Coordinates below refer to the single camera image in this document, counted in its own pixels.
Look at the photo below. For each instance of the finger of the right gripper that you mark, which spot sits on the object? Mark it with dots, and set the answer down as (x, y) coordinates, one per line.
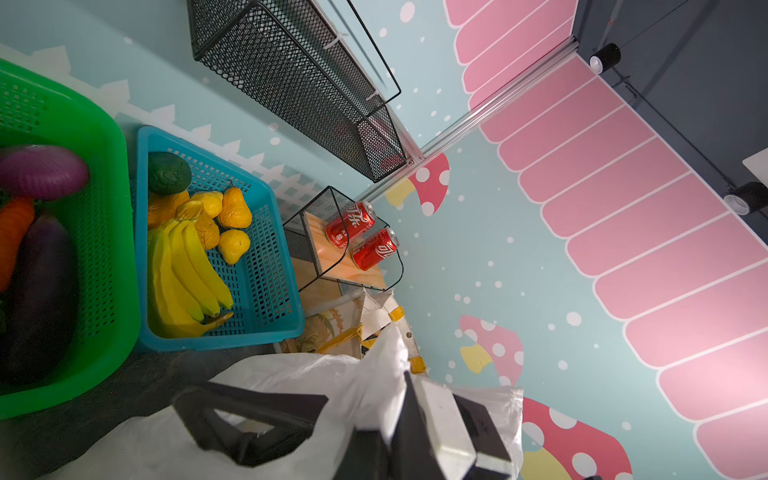
(250, 427)

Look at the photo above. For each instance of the dark purple eggplant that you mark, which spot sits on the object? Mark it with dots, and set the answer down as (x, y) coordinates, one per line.
(44, 303)

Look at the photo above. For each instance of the white plastic grocery bag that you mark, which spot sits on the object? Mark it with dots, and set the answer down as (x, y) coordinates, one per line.
(363, 394)

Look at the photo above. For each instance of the black mesh wall basket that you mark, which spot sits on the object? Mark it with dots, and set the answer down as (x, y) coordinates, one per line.
(289, 58)

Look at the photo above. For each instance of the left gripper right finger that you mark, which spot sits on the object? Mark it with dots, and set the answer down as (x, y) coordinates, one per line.
(411, 456)

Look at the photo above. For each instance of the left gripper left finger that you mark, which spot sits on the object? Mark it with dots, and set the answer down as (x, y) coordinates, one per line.
(366, 457)

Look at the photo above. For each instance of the yellow pear fruit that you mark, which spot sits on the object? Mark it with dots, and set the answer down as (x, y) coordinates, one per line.
(235, 213)

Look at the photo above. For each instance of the banana bunch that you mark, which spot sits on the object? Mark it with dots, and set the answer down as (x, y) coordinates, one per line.
(180, 303)

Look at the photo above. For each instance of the white canvas tote bag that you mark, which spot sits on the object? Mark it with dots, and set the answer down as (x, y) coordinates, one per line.
(351, 324)

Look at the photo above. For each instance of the green avocado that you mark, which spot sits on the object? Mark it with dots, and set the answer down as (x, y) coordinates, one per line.
(168, 174)

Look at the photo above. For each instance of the small orange carrot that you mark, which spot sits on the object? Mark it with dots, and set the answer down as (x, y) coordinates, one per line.
(16, 218)

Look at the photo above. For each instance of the red cola can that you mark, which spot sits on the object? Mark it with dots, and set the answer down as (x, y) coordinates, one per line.
(375, 249)
(352, 223)

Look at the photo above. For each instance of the right red cola can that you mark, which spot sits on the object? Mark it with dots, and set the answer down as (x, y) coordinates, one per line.
(375, 249)

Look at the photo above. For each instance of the black wire wooden shelf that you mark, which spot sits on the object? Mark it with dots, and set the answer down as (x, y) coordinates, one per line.
(323, 236)

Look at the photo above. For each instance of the purple onion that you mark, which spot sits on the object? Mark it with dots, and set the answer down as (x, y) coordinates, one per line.
(42, 172)

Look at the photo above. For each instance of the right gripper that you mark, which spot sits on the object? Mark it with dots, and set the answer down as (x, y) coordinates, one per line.
(470, 433)

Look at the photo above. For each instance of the left red cola can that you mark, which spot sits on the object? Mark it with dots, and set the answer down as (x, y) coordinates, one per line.
(352, 223)

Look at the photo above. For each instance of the teal plastic basket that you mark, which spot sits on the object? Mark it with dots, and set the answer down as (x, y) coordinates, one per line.
(267, 307)

